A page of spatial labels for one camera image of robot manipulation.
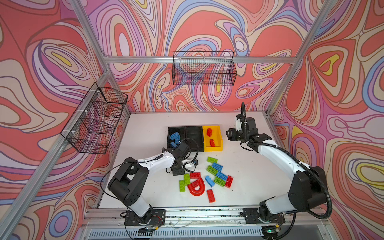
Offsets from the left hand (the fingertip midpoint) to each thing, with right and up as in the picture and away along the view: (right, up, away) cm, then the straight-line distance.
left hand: (181, 164), depth 91 cm
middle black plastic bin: (+9, +19, +14) cm, 25 cm away
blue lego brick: (-5, +17, +10) cm, 20 cm away
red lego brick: (+19, +20, +11) cm, 29 cm away
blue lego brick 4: (+24, -5, -6) cm, 25 cm away
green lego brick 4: (+22, -8, -7) cm, 25 cm away
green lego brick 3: (+19, -2, -3) cm, 19 cm away
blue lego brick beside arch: (+17, -7, -8) cm, 20 cm away
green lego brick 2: (+19, +2, +2) cm, 20 cm away
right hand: (+30, +19, -3) cm, 36 cm away
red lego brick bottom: (+17, -15, -13) cm, 26 cm away
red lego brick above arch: (+8, -5, -5) cm, 11 cm away
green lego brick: (+1, -10, -8) cm, 13 cm away
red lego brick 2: (+20, +12, +9) cm, 25 cm away
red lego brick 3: (+27, -8, -9) cm, 30 cm away
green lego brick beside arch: (+4, -7, -7) cm, 10 cm away
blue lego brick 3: (+22, -1, -2) cm, 23 cm away
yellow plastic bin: (+21, +15, +11) cm, 28 cm away
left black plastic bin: (-1, +20, +17) cm, 27 cm away
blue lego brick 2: (-4, +14, +10) cm, 17 cm away
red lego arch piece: (+10, -8, -7) cm, 15 cm away
